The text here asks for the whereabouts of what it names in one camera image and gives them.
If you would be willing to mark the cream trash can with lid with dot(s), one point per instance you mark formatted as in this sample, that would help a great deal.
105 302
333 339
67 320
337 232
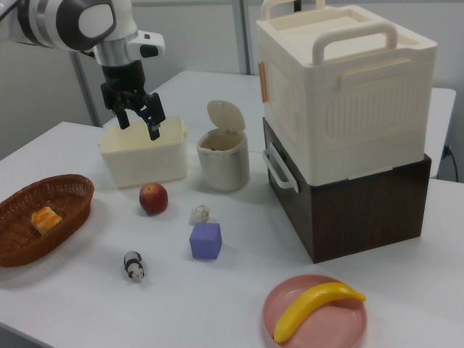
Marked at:
223 159

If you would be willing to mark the pink plate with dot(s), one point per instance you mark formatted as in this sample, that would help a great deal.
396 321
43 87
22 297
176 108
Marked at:
326 326

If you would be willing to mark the white paper ball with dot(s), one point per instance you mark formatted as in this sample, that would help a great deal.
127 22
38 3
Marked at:
199 214

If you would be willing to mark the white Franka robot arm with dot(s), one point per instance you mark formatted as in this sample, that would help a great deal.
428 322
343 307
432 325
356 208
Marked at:
54 21

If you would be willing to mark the red apple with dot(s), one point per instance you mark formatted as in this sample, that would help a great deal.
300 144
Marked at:
153 198

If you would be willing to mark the cream open plastic bin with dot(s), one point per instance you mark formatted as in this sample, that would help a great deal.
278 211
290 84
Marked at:
145 159

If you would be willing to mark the dark wooden drawer box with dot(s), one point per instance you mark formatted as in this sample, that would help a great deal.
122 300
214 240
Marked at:
362 217

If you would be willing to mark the purple cube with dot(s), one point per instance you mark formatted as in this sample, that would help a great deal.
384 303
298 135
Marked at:
204 242

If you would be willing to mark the yellow banana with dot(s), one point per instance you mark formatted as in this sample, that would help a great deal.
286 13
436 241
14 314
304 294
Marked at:
311 304

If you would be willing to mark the small panda toy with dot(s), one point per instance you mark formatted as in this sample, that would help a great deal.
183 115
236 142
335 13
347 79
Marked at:
134 268

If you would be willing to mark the orange toast piece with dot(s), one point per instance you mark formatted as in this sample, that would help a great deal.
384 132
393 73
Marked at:
45 218

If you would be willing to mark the black pole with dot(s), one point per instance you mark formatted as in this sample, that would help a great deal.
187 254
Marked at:
297 4

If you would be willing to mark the brown wicker basket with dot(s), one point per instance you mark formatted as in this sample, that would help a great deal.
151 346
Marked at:
21 239

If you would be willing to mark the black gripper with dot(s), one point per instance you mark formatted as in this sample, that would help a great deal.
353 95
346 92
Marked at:
121 81

